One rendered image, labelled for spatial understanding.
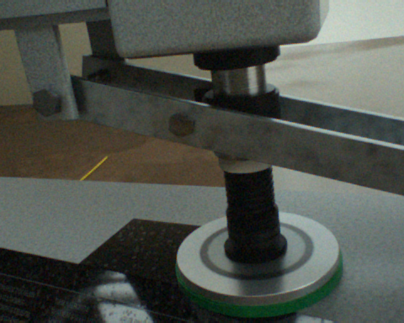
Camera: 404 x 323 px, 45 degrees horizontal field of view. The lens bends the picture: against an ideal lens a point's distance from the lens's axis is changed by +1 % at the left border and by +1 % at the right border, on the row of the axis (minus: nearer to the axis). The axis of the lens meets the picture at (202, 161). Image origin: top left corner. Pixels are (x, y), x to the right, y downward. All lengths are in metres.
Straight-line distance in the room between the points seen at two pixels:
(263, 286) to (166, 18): 0.32
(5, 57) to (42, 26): 6.63
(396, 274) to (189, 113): 0.32
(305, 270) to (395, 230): 0.19
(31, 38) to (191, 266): 0.33
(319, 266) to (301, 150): 0.16
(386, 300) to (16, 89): 6.82
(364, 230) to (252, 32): 0.39
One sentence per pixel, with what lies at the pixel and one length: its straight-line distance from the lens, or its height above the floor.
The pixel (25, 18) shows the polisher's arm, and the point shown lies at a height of 1.21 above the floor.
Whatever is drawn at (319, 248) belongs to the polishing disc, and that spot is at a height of 0.89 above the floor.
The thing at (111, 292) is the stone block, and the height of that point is 0.84.
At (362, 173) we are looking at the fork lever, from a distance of 0.53.
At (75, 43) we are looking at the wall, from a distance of 6.53.
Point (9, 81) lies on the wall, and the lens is 7.25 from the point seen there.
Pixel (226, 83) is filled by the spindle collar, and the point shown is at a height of 1.11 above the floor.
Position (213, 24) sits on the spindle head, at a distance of 0.46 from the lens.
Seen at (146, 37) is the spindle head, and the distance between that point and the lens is 0.48.
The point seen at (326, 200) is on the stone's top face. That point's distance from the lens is 0.84.
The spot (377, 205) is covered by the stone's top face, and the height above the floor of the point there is 0.86.
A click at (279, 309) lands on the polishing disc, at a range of 0.58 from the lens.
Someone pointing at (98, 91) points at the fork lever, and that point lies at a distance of 0.57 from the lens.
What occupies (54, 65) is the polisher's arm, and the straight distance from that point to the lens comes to 0.56.
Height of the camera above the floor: 1.22
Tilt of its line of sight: 20 degrees down
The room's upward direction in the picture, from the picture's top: 8 degrees counter-clockwise
